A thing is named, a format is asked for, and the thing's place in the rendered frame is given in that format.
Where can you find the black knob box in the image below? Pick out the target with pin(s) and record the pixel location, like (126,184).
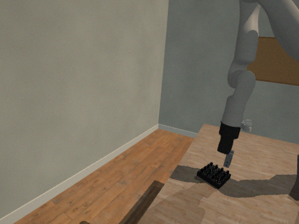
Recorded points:
(219,177)

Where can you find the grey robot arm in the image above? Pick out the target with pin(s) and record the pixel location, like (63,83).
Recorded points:
(283,16)

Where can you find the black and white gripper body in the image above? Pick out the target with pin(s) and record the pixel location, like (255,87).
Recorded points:
(231,124)

